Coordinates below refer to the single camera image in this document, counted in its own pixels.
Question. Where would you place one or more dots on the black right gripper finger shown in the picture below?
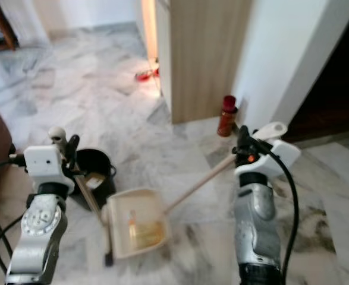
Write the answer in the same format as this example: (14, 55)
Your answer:
(244, 141)

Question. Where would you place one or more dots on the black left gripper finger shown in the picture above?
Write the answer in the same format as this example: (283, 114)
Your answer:
(73, 148)

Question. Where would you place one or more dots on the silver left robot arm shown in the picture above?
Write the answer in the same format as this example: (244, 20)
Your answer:
(40, 231)

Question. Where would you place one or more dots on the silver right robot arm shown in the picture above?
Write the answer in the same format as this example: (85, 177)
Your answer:
(257, 231)

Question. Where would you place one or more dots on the small red floor object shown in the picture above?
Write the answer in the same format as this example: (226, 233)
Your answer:
(144, 75)

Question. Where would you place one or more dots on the red spray can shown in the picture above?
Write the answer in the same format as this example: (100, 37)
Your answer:
(227, 119)

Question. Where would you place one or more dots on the black waste bin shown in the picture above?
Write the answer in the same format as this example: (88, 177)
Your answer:
(100, 161)

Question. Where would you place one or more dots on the light wooden cabinet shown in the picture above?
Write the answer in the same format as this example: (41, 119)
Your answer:
(210, 59)

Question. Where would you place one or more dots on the dark brown wooden panel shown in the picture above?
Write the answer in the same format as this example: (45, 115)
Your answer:
(329, 83)

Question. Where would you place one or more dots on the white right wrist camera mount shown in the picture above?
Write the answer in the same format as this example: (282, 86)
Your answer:
(278, 159)

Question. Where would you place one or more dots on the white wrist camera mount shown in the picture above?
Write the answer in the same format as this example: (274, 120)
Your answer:
(278, 159)
(43, 163)

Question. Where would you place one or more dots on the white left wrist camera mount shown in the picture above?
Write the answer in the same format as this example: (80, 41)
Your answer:
(43, 163)

